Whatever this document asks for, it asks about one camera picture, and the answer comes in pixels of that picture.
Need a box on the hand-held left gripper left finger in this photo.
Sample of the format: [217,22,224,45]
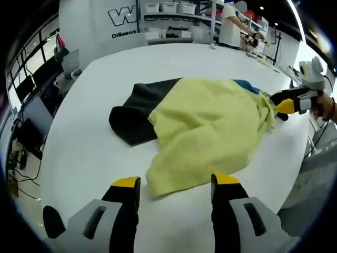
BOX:
[56,176,142,253]

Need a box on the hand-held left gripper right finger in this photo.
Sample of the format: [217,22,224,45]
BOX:
[210,172,301,253]

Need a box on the yellow blue colour-block garment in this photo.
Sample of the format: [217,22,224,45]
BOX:
[108,77,289,199]

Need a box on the person's right hand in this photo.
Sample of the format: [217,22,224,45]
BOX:
[311,91,335,120]

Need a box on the cream cloth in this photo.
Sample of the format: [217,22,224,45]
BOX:
[256,56,276,67]

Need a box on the black tripod stand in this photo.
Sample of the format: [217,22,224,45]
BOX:
[264,27,283,66]

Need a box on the long ceiling light strip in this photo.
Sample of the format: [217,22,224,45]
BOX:
[286,0,303,30]

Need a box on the cluttered white shelving rack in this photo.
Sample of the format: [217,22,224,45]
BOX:
[236,9,271,53]

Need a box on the large white bucket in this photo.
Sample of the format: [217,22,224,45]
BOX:
[191,26,213,43]

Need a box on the white plastic storage bin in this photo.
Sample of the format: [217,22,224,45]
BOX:
[144,2,160,14]
[176,2,197,14]
[161,2,177,13]

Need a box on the grey metal shelving rack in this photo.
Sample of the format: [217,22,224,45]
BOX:
[136,0,219,44]

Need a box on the black computer monitor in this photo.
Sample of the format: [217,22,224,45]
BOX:
[13,75,36,105]

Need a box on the white office chair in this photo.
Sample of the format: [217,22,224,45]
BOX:
[54,48,83,87]

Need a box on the dark hanging bag pink strap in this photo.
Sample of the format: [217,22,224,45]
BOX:
[54,34,71,63]

